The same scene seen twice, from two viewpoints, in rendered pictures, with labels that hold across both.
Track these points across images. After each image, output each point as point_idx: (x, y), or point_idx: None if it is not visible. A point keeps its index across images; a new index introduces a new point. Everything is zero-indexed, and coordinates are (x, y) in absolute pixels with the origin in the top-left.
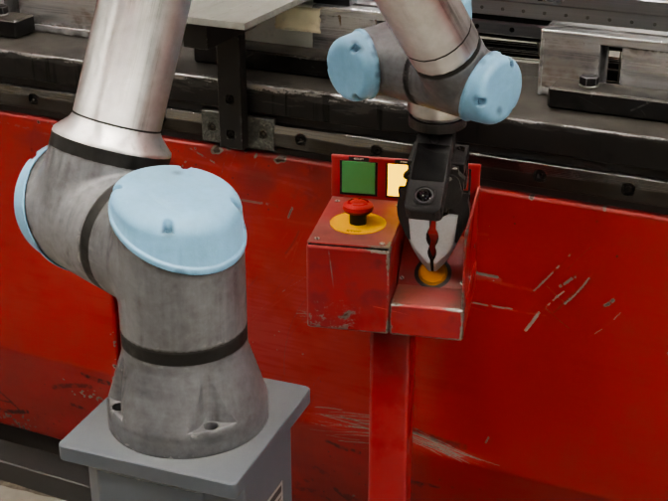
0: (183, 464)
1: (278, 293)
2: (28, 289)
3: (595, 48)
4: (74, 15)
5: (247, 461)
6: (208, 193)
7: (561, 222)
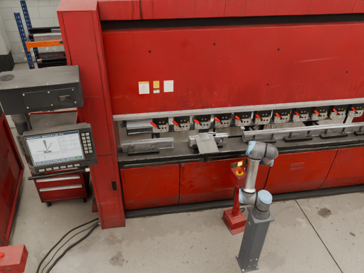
0: (268, 219)
1: (209, 177)
2: (162, 188)
3: (252, 135)
4: (166, 145)
5: (272, 216)
6: (267, 193)
7: None
